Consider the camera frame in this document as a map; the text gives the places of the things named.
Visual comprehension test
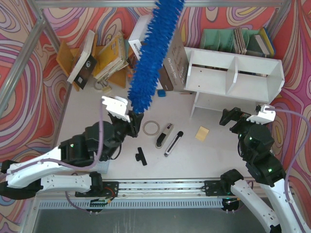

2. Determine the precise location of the blue microfiber duster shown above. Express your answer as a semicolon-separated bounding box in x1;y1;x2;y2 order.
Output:
128;0;185;114

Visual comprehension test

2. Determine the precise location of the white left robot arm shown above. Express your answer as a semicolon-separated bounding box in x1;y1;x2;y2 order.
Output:
0;96;144;200

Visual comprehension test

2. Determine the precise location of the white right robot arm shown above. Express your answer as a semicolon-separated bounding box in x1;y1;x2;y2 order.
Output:
219;104;311;233

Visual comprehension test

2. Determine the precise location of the white bookshelf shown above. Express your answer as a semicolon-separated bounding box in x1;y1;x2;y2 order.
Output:
185;47;285;113

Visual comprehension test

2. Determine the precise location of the black T-shaped part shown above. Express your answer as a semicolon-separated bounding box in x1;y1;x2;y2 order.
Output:
135;147;147;166

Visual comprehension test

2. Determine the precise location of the roll of masking tape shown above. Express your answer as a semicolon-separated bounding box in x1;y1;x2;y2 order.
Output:
142;120;160;136

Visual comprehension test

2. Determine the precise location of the grey black stapler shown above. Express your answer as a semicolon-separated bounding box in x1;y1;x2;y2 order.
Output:
155;123;174;149

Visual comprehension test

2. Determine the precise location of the small blue box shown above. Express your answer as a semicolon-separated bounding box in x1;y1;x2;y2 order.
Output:
157;89;166;97

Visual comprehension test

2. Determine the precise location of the white black marker pen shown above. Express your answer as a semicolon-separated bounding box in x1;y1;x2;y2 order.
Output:
164;131;184;157

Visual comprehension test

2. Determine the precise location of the cup of pencils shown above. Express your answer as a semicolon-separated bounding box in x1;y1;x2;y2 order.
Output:
126;53;138;83

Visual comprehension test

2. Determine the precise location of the green desk organizer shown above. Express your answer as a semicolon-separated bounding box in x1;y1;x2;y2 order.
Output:
199;27;260;55

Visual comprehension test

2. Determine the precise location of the grey Lonely Ones book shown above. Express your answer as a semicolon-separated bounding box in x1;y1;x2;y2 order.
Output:
159;27;189;91

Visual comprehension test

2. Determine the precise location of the stack of yellow books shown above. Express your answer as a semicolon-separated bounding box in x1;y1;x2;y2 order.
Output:
93;31;128;81

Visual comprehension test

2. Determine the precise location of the brown Fredonia book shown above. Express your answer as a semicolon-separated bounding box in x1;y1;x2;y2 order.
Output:
159;67;173;91

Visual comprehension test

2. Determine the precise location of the black and white book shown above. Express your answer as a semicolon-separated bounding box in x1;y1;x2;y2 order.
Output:
67;30;97;89

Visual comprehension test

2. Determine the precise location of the blue and yellow book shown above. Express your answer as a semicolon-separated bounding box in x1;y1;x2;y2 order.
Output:
254;28;276;58

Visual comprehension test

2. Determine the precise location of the white Mademoiselle book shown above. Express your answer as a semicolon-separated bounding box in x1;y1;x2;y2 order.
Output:
128;14;153;60

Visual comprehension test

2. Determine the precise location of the metal rail with mounts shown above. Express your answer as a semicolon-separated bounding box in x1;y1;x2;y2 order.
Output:
74;178;219;199

